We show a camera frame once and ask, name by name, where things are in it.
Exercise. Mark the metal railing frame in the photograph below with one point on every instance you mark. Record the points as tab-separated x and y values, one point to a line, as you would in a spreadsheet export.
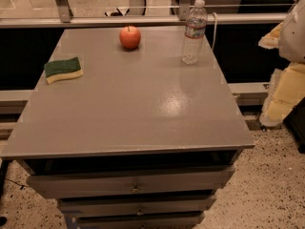
110	13

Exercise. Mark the clear plastic water bottle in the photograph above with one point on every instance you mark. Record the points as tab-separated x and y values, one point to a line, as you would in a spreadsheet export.
194	32

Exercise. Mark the green and yellow sponge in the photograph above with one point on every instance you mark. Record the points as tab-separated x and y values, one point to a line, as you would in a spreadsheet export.
63	70

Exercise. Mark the red apple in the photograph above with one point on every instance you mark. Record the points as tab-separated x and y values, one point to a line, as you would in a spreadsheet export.
130	37

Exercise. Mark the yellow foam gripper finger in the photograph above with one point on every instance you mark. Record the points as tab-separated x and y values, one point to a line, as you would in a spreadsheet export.
286	90
270	40

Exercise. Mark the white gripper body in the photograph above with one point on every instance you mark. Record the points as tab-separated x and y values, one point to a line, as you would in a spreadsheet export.
294	35

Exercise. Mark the grey drawer cabinet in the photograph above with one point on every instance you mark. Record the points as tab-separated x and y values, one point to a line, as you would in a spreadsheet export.
140	140

